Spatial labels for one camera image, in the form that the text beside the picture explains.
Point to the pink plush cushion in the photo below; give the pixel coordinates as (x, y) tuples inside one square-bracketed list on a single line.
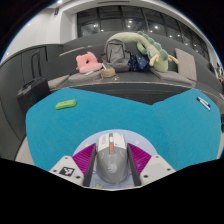
[(88, 63)]

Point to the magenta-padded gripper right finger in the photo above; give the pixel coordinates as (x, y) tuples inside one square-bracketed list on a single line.
[(140, 159)]

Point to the round light blue mouse pad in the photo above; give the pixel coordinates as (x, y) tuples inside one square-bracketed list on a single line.
[(134, 136)]

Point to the grey backpack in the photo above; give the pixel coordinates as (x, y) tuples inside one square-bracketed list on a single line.
[(116, 56)]

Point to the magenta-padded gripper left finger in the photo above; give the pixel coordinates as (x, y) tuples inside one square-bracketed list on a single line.
[(84, 160)]

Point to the flat grey seat cushion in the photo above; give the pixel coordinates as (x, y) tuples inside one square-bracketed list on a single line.
[(173, 76), (58, 81), (84, 77)]

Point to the small tan pouch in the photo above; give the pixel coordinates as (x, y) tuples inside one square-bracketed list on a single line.
[(108, 73)]

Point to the black wheeled suitcase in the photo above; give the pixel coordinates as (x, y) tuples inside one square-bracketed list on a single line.
[(32, 95)]

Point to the grey and white computer mouse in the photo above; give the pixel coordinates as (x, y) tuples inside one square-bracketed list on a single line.
[(112, 160)]

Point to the recessed ceiling lights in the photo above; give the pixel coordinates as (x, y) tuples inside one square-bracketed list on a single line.
[(60, 1)]

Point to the dark blue patterned bag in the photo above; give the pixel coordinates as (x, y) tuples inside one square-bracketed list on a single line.
[(138, 63)]

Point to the person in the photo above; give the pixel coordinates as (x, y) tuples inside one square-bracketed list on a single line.
[(220, 71)]

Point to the black bag on floor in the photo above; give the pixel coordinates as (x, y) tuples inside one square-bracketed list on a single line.
[(222, 122)]

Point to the dark glass window wall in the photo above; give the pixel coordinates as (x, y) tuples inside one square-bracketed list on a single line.
[(133, 21)]

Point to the upright grey cushion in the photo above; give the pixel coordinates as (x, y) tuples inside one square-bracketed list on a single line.
[(186, 64)]

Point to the small green eraser block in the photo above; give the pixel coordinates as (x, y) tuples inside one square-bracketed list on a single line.
[(66, 104)]

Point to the green dragon plush toy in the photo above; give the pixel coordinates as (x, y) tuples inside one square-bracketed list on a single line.
[(156, 55)]

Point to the white marker with blue cap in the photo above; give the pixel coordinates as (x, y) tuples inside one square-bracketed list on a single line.
[(205, 102)]

